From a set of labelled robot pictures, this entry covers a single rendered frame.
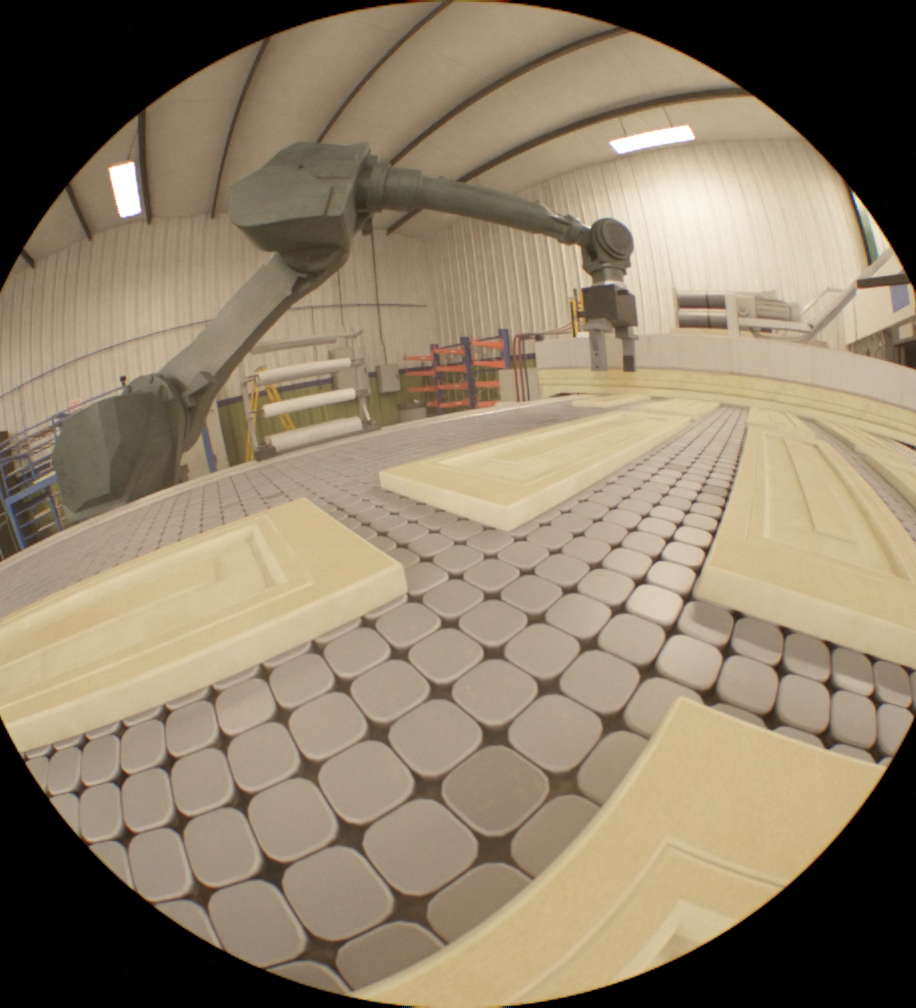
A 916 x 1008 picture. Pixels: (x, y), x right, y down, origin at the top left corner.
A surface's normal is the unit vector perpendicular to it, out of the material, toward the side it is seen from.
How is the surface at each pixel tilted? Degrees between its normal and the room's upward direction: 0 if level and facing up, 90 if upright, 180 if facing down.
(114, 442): 90
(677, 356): 90
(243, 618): 0
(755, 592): 90
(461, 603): 0
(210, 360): 84
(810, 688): 0
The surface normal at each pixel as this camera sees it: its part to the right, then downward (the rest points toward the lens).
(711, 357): -0.75, 0.30
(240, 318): 0.21, 0.33
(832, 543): -0.24, -0.85
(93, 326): 0.66, 0.21
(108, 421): 0.83, 0.12
